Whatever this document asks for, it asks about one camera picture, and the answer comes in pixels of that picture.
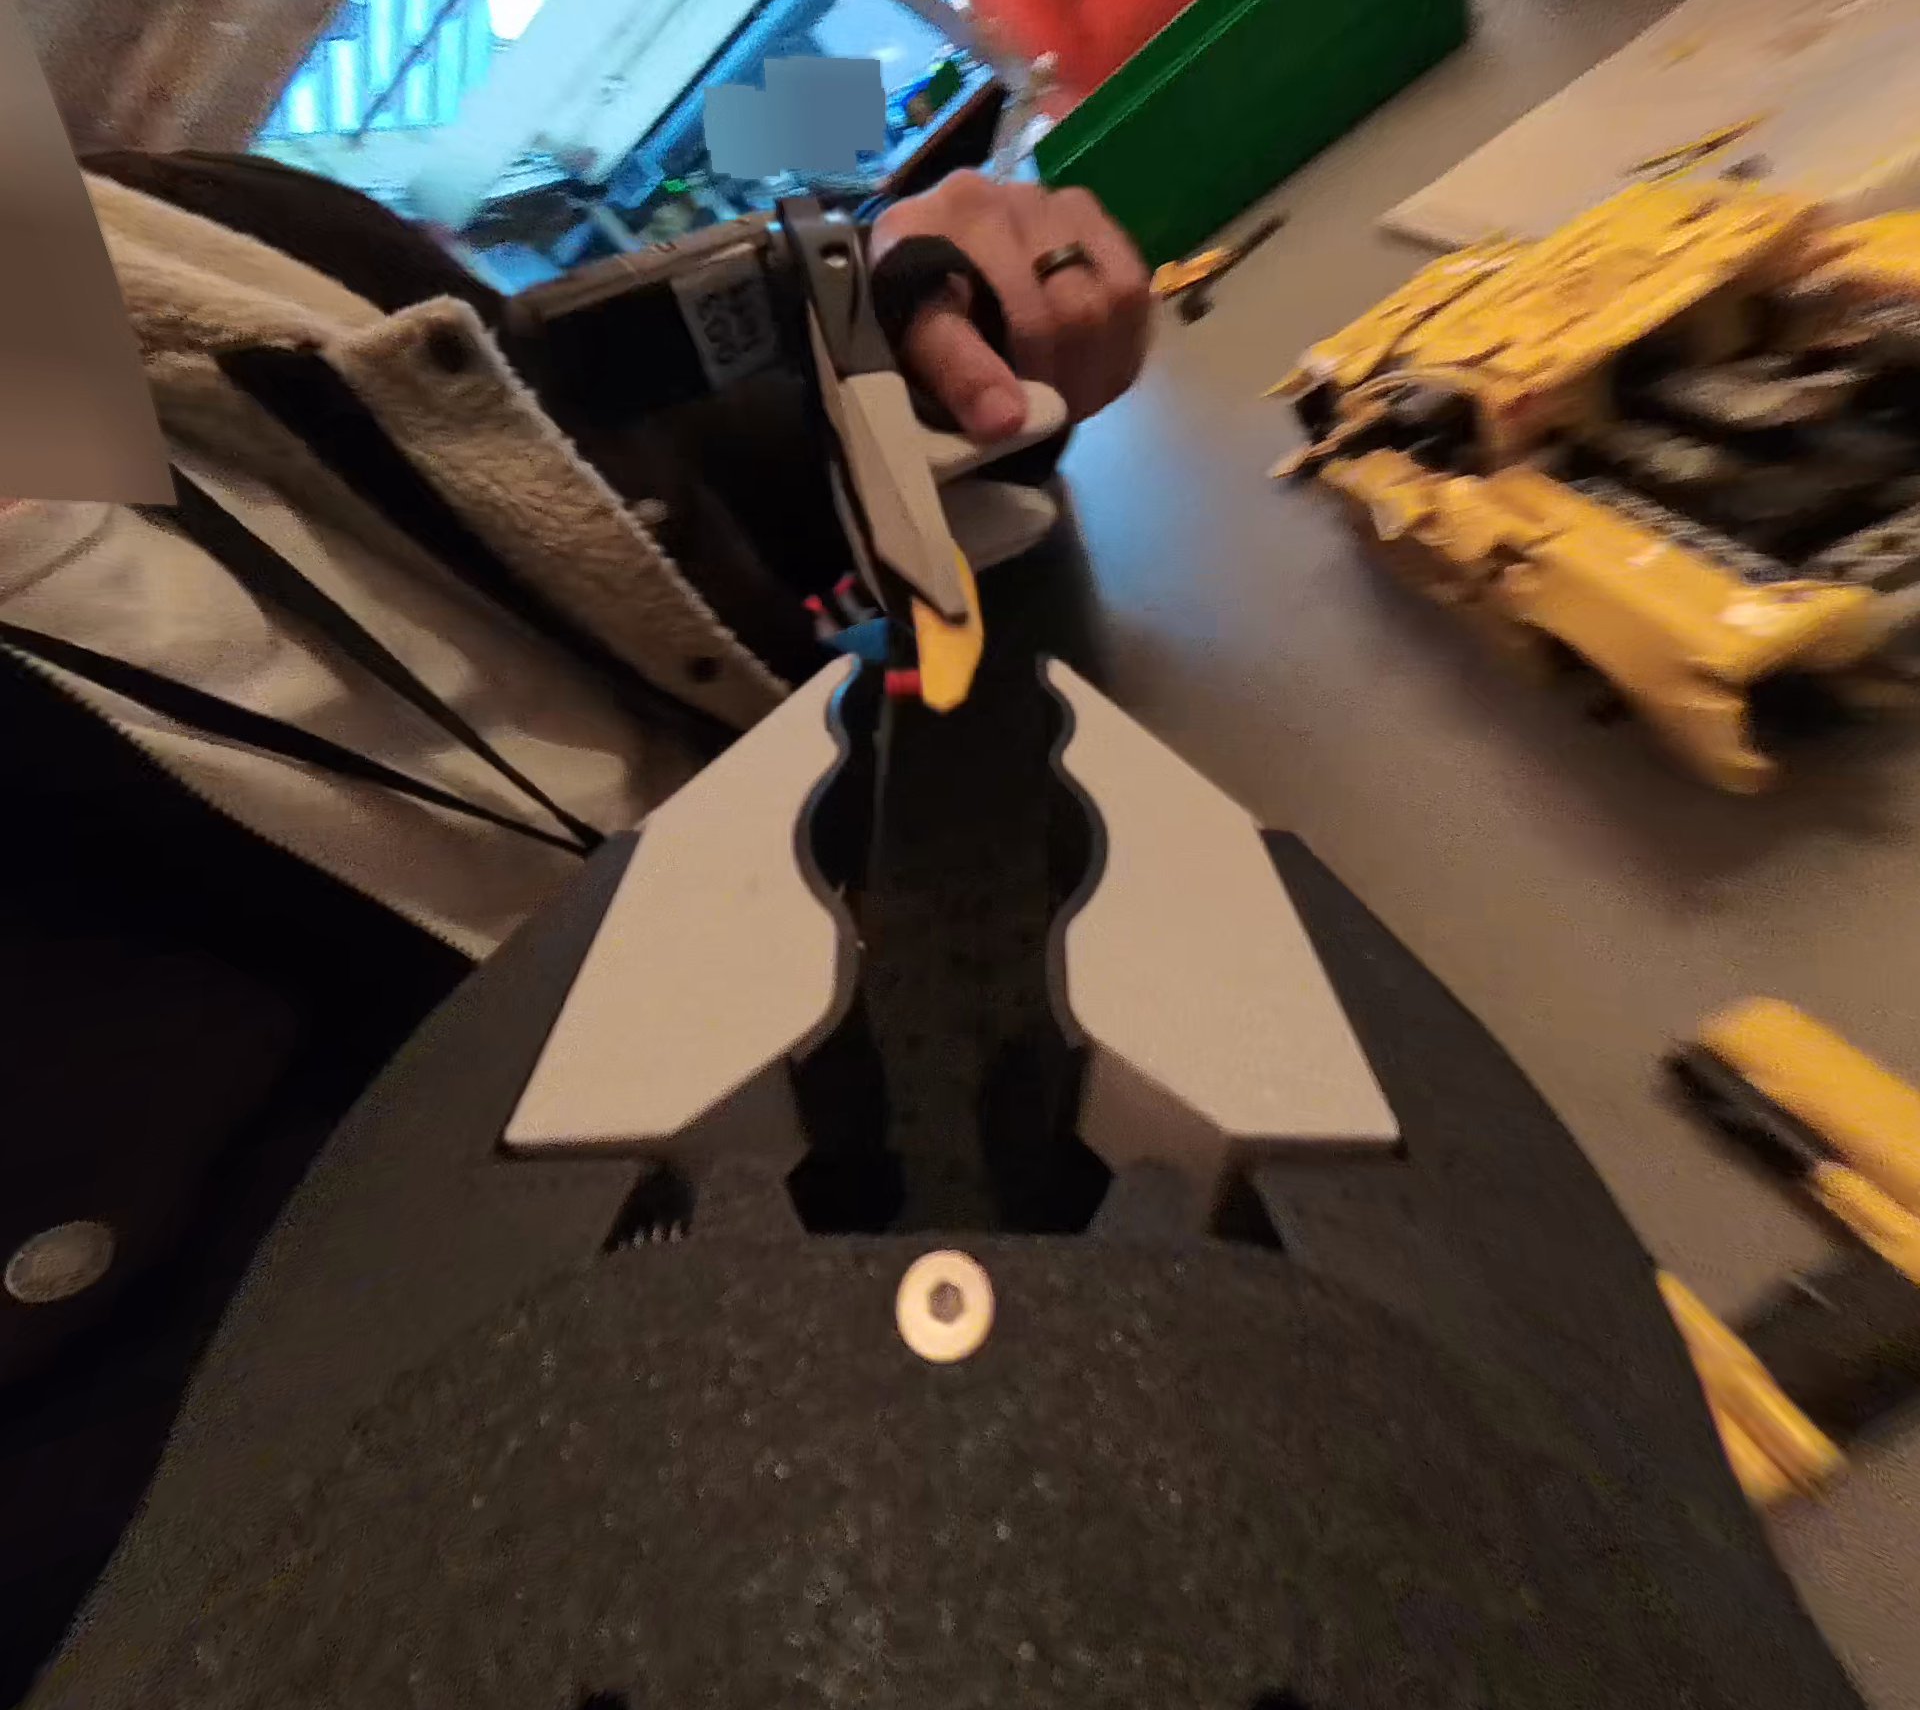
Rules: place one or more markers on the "yellow toy brick car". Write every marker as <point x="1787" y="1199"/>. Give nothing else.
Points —
<point x="1574" y="539"/>

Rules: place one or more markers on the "yellow brick arm assembly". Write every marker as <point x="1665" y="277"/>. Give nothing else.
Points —
<point x="948" y="661"/>

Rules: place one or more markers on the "person's white shirt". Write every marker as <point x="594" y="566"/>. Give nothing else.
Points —
<point x="299" y="631"/>

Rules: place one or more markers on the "yellow brick panel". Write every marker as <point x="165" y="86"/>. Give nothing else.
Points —
<point x="1748" y="1395"/>

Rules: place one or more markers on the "small yellow black brick piece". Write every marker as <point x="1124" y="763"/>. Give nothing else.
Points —
<point x="1201" y="270"/>

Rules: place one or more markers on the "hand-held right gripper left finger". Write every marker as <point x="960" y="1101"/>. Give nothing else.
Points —
<point x="688" y="990"/>

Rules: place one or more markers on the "open instruction booklet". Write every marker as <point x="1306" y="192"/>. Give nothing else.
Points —
<point x="1650" y="76"/>

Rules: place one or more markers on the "person's left hand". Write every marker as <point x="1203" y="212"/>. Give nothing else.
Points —
<point x="1066" y="344"/>

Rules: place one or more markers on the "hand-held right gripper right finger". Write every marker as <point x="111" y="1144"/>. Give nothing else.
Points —
<point x="1215" y="1006"/>

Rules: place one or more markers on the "green plastic bin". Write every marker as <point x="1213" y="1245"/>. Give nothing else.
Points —
<point x="1276" y="60"/>

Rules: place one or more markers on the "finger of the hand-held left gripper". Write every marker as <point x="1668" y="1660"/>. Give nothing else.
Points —
<point x="851" y="488"/>
<point x="909" y="495"/>

